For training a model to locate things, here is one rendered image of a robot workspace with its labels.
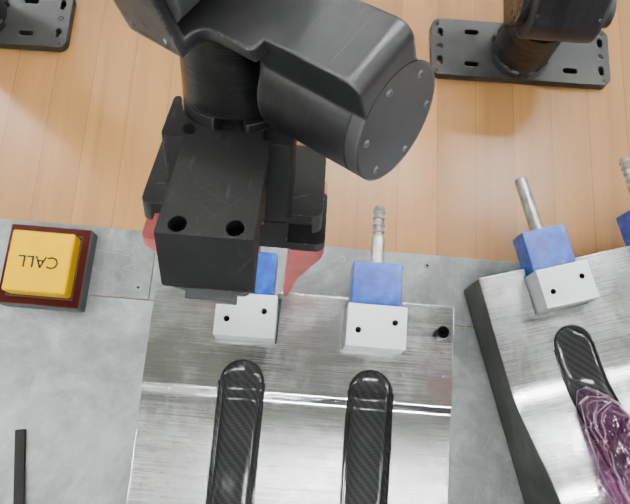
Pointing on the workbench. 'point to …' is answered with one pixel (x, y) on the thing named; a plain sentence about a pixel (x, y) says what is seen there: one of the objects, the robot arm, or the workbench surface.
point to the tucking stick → (19, 466)
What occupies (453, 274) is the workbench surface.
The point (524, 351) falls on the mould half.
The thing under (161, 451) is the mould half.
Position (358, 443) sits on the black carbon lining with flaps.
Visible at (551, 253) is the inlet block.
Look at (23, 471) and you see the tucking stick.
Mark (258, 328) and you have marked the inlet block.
